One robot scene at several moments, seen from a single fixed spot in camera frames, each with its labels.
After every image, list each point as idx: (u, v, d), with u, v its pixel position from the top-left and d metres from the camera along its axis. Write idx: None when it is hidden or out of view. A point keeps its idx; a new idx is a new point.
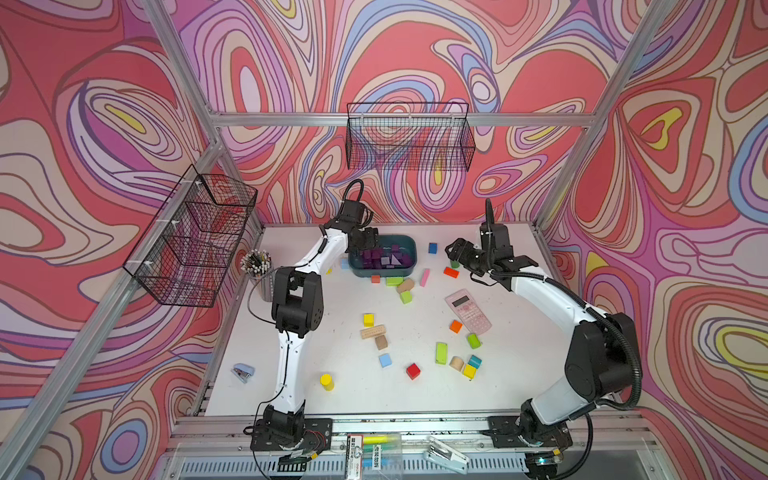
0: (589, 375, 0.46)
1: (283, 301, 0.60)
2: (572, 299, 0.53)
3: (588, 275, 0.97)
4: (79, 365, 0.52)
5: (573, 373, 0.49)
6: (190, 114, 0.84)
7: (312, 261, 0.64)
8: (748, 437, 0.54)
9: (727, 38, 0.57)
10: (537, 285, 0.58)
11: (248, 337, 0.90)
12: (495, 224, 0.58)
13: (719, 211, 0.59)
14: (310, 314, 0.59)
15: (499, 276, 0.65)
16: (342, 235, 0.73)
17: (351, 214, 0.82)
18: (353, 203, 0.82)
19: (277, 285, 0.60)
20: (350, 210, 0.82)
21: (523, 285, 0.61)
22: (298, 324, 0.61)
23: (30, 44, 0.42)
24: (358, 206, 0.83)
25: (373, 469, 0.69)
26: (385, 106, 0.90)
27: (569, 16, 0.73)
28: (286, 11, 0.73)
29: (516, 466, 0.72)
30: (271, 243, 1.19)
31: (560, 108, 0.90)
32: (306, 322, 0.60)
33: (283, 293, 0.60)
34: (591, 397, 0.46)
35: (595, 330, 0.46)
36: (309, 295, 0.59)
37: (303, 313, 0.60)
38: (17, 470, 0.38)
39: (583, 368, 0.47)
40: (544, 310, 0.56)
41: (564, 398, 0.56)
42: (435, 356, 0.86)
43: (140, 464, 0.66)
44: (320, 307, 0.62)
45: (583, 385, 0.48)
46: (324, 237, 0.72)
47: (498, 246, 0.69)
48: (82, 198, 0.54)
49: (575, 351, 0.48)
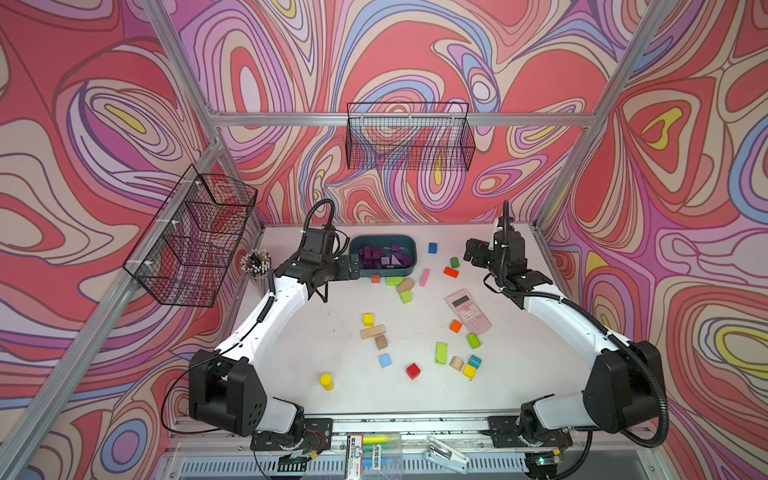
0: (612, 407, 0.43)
1: (204, 399, 0.42)
2: (592, 325, 0.50)
3: (588, 275, 0.97)
4: (79, 365, 0.52)
5: (592, 402, 0.46)
6: (190, 114, 0.84)
7: (248, 337, 0.46)
8: (748, 437, 0.54)
9: (728, 38, 0.57)
10: (552, 306, 0.55)
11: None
12: (511, 238, 0.65)
13: (719, 211, 0.59)
14: (241, 416, 0.42)
15: (507, 293, 0.63)
16: (296, 287, 0.55)
17: (315, 247, 0.63)
18: (317, 236, 0.63)
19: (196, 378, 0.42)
20: (315, 245, 0.63)
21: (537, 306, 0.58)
22: (229, 425, 0.43)
23: (29, 44, 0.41)
24: (322, 239, 0.63)
25: (373, 469, 0.69)
26: (385, 106, 0.90)
27: (568, 15, 0.73)
28: (286, 11, 0.73)
29: (517, 466, 0.72)
30: (271, 243, 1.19)
31: (560, 108, 0.90)
32: (235, 424, 0.42)
33: (203, 391, 0.42)
34: (610, 428, 0.44)
35: (618, 360, 0.43)
36: (235, 393, 0.41)
37: (233, 416, 0.42)
38: (16, 470, 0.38)
39: (606, 400, 0.44)
40: (559, 332, 0.54)
41: (572, 411, 0.55)
42: (435, 356, 0.86)
43: (140, 464, 0.66)
44: (258, 399, 0.45)
45: (603, 417, 0.45)
46: (270, 297, 0.53)
47: (512, 260, 0.65)
48: (82, 198, 0.54)
49: (597, 381, 0.44)
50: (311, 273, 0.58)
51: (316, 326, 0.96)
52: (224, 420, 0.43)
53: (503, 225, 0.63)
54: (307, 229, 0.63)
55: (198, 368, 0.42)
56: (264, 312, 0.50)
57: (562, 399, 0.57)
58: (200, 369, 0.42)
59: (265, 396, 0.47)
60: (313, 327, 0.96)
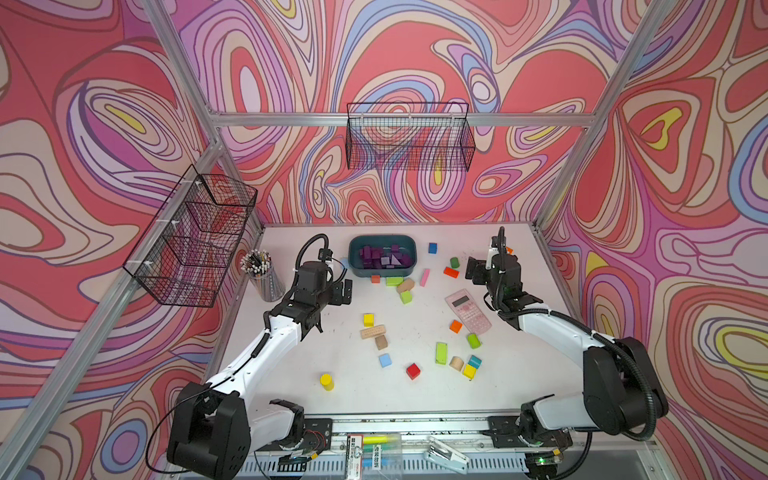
0: (609, 405, 0.43)
1: (186, 437, 0.41)
2: (579, 329, 0.53)
3: (588, 275, 0.97)
4: (79, 364, 0.52)
5: (592, 404, 0.47)
6: (190, 114, 0.84)
7: (240, 371, 0.46)
8: (749, 437, 0.54)
9: (728, 37, 0.57)
10: (542, 318, 0.59)
11: (249, 337, 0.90)
12: (509, 263, 0.68)
13: (719, 211, 0.59)
14: (223, 458, 0.40)
15: (505, 318, 0.67)
16: (291, 328, 0.56)
17: (308, 286, 0.64)
18: (309, 273, 0.63)
19: (182, 413, 0.41)
20: (308, 284, 0.63)
21: (528, 323, 0.62)
22: (207, 469, 0.40)
23: (29, 44, 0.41)
24: (315, 276, 0.63)
25: (373, 469, 0.69)
26: (385, 106, 0.90)
27: (569, 16, 0.73)
28: (286, 11, 0.73)
29: (517, 466, 0.72)
30: (271, 243, 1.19)
31: (560, 108, 0.90)
32: (216, 467, 0.40)
33: (188, 426, 0.41)
34: (612, 429, 0.44)
35: (605, 356, 0.45)
36: (221, 430, 0.40)
37: (214, 457, 0.40)
38: (17, 469, 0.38)
39: (602, 399, 0.44)
40: (554, 343, 0.56)
41: (572, 412, 0.55)
42: (435, 356, 0.86)
43: (140, 464, 0.66)
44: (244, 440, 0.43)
45: (605, 418, 0.45)
46: (266, 334, 0.54)
47: (508, 284, 0.68)
48: (82, 198, 0.54)
49: (592, 381, 0.45)
50: (308, 314, 0.60)
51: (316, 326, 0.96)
52: (204, 463, 0.40)
53: (500, 249, 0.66)
54: (301, 265, 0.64)
55: (186, 403, 0.41)
56: (258, 348, 0.50)
57: (561, 400, 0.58)
58: (188, 402, 0.41)
59: (249, 437, 0.44)
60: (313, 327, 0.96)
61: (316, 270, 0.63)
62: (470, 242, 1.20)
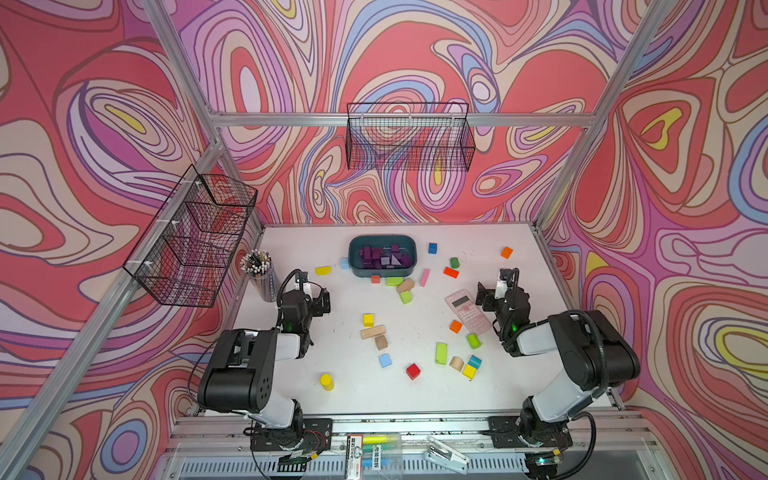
0: (576, 355, 0.49)
1: (223, 364, 0.47)
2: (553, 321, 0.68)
3: (588, 275, 0.97)
4: (78, 366, 0.52)
5: (569, 365, 0.51)
6: (190, 114, 0.84)
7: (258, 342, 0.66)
8: (748, 437, 0.54)
9: (728, 38, 0.57)
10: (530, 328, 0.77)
11: (257, 323, 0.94)
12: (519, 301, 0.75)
13: (719, 211, 0.59)
14: (258, 372, 0.46)
15: (510, 351, 0.73)
16: (291, 340, 0.65)
17: (295, 314, 0.72)
18: (291, 304, 0.72)
19: (222, 346, 0.49)
20: (294, 314, 0.72)
21: (523, 340, 0.70)
22: (243, 383, 0.45)
23: (30, 46, 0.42)
24: (299, 307, 0.73)
25: (373, 469, 0.69)
26: (385, 106, 0.90)
27: (569, 16, 0.73)
28: (286, 11, 0.73)
29: (516, 466, 0.72)
30: (271, 243, 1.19)
31: (560, 108, 0.90)
32: (252, 379, 0.46)
33: (226, 356, 0.48)
34: (584, 382, 0.48)
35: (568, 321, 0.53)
36: (263, 343, 0.50)
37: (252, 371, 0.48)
38: (17, 469, 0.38)
39: (572, 352, 0.50)
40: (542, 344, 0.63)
41: (565, 389, 0.56)
42: (435, 356, 0.86)
43: (140, 464, 0.66)
44: (266, 382, 0.47)
45: (578, 376, 0.49)
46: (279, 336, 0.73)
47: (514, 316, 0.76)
48: (83, 198, 0.54)
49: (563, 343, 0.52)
50: (303, 338, 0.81)
51: (316, 326, 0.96)
52: (234, 389, 0.45)
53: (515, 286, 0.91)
54: (282, 300, 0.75)
55: (228, 335, 0.51)
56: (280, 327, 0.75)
57: (553, 380, 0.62)
58: (230, 335, 0.51)
59: (270, 382, 0.49)
60: (314, 327, 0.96)
61: (297, 299, 0.74)
62: (470, 242, 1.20)
